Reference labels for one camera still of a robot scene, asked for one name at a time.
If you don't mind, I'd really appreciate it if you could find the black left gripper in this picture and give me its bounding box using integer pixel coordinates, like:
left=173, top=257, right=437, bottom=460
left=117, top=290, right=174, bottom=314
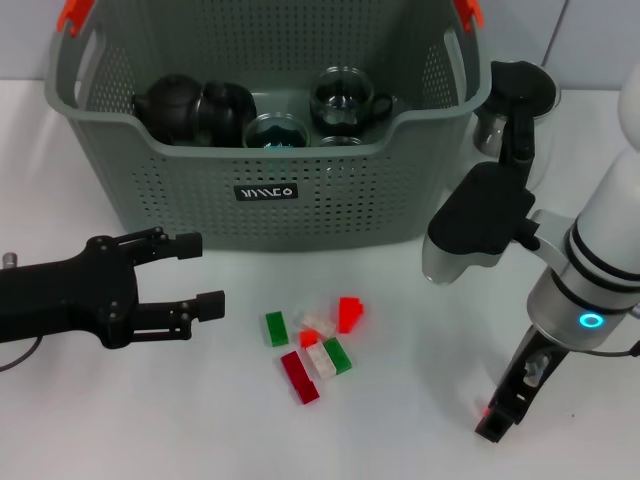
left=0, top=226, right=228, bottom=351

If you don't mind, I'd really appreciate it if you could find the right arm cable with plug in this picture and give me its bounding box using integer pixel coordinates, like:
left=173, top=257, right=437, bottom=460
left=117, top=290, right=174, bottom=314
left=523, top=338, right=640, bottom=390

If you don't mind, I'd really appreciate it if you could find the orange wedge toy brick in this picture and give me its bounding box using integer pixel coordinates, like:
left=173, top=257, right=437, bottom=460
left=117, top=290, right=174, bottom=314
left=337, top=296, right=368, bottom=335

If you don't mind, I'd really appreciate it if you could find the green toy brick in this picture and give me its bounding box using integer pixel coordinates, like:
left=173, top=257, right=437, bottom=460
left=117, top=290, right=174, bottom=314
left=263, top=310, right=290, bottom=348
left=322, top=337, right=354, bottom=376

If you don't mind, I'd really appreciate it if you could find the glass pitcher with black handle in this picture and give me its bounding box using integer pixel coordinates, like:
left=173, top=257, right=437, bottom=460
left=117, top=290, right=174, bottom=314
left=472, top=58, right=562, bottom=194

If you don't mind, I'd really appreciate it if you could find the left arm cable with plug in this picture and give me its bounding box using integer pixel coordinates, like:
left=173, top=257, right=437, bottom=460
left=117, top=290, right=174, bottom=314
left=0, top=335, right=47, bottom=374

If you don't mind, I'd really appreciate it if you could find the white translucent toy brick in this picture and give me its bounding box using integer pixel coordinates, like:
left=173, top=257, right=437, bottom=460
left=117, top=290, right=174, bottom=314
left=305, top=343, right=337, bottom=380
left=298, top=312, right=337, bottom=337

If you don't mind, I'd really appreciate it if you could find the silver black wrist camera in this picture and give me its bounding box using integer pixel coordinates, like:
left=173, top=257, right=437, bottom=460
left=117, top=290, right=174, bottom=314
left=422, top=161, right=545, bottom=288

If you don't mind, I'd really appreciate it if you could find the dark red toy brick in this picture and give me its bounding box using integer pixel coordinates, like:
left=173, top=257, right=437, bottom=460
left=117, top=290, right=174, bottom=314
left=279, top=349, right=321, bottom=406

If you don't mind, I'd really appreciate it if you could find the grey perforated storage basket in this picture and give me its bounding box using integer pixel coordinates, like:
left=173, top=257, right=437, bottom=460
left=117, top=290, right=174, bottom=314
left=43, top=0, right=494, bottom=251

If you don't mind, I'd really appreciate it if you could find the black clay teapot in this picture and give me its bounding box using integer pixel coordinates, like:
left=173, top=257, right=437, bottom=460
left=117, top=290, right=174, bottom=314
left=132, top=73, right=204, bottom=146

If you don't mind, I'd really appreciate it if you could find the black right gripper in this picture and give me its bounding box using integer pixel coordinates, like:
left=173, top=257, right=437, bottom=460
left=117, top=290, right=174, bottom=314
left=473, top=327, right=572, bottom=443

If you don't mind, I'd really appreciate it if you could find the arm cable with plug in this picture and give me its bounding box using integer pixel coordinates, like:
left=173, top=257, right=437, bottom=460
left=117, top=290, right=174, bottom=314
left=523, top=338, right=640, bottom=390
left=0, top=335, right=47, bottom=374

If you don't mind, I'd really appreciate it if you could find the glass teacup with black holder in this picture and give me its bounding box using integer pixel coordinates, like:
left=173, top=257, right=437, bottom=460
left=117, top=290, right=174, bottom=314
left=197, top=80, right=259, bottom=149
left=317, top=135, right=362, bottom=149
left=309, top=67, right=394, bottom=137
left=243, top=113, right=312, bottom=150

